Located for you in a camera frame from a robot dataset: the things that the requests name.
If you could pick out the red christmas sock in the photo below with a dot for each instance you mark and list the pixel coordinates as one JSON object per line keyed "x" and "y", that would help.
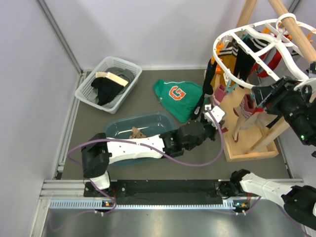
{"x": 272, "y": 64}

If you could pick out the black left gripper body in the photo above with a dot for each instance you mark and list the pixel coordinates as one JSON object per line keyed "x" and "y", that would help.
{"x": 209, "y": 131}

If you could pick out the beige maroon purple striped sock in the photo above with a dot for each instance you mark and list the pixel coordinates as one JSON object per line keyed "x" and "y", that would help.
{"x": 218, "y": 97}

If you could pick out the white plastic laundry basket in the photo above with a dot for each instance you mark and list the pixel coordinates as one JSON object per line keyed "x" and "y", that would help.
{"x": 84, "y": 90}

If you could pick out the wooden rack base frame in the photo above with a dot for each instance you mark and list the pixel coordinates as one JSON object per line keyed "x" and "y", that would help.
{"x": 248, "y": 135}

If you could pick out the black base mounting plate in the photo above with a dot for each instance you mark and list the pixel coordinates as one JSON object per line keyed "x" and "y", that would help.
{"x": 172, "y": 192}

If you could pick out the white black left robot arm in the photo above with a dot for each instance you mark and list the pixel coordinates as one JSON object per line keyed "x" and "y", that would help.
{"x": 102, "y": 151}

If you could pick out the black sports sock blue accents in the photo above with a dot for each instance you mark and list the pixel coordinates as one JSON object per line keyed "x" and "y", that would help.
{"x": 207, "y": 89}

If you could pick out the clothes pile in basket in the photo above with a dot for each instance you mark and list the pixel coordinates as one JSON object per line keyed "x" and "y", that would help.
{"x": 106, "y": 92}

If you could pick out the mustard yellow sock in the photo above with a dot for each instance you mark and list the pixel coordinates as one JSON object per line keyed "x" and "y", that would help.
{"x": 229, "y": 60}

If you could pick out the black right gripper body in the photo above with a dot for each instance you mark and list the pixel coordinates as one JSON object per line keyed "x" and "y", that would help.
{"x": 286, "y": 98}

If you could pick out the beige brown argyle sock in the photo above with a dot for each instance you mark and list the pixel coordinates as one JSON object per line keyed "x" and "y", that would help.
{"x": 136, "y": 134}

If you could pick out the wooden hanging rod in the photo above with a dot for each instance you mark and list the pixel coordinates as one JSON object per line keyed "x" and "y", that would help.
{"x": 290, "y": 24}

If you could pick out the aluminium frame rail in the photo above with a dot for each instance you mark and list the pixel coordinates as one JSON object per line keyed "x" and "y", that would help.
{"x": 157, "y": 208}

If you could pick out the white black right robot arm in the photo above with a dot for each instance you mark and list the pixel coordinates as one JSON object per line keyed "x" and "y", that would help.
{"x": 284, "y": 172}

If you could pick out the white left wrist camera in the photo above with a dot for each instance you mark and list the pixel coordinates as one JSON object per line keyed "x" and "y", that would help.
{"x": 211, "y": 113}

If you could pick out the black white striped sock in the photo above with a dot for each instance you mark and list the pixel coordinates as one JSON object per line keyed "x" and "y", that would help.
{"x": 244, "y": 61}

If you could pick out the green jacket with orange logo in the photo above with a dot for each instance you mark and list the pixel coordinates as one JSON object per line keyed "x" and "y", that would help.
{"x": 178, "y": 97}

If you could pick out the blue translucent plastic tub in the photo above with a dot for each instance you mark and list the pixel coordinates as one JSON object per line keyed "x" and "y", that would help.
{"x": 149, "y": 124}

